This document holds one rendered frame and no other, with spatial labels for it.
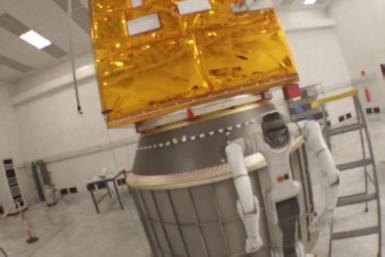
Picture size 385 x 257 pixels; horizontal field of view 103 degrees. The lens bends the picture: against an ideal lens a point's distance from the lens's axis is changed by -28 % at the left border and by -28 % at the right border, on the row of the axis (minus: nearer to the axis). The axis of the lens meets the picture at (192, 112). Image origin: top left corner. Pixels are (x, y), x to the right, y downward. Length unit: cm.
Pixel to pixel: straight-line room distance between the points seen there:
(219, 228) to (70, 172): 752
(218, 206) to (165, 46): 149
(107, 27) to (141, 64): 57
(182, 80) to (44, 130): 794
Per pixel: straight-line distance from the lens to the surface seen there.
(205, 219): 183
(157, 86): 193
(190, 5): 227
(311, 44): 963
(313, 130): 121
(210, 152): 174
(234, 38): 210
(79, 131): 841
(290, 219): 134
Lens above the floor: 159
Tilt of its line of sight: 3 degrees up
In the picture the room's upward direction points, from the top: 14 degrees counter-clockwise
